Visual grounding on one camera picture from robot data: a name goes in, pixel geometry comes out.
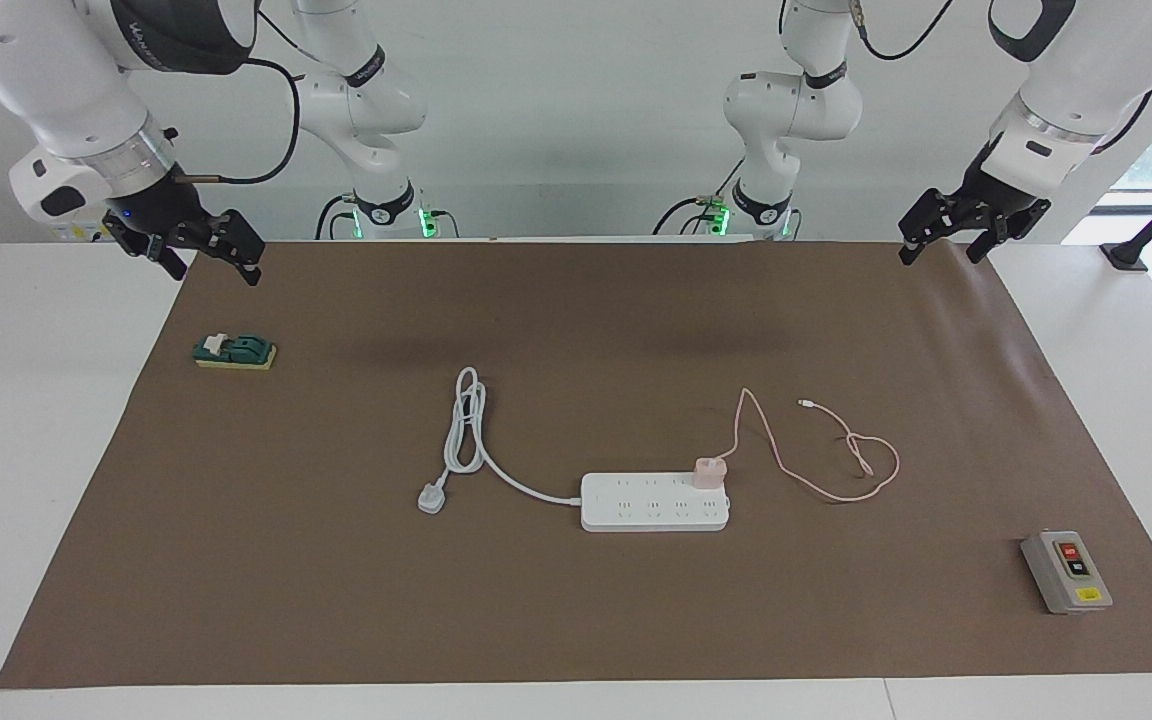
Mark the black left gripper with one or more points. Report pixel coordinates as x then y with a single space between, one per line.
996 190

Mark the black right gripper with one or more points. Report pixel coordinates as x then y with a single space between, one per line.
161 215

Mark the pink charger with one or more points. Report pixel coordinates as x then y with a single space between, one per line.
709 473

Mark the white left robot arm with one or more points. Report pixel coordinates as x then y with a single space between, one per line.
796 100

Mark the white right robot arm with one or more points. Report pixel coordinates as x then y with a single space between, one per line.
56 90

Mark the white power strip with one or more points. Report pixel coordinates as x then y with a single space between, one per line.
656 510

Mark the brown table mat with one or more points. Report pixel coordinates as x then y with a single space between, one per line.
336 600

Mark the green knife switch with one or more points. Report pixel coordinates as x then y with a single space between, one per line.
236 352

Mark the white wall socket box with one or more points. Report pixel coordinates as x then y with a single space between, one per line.
81 233

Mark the grey on-off switch box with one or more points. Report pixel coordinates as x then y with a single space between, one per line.
1066 575

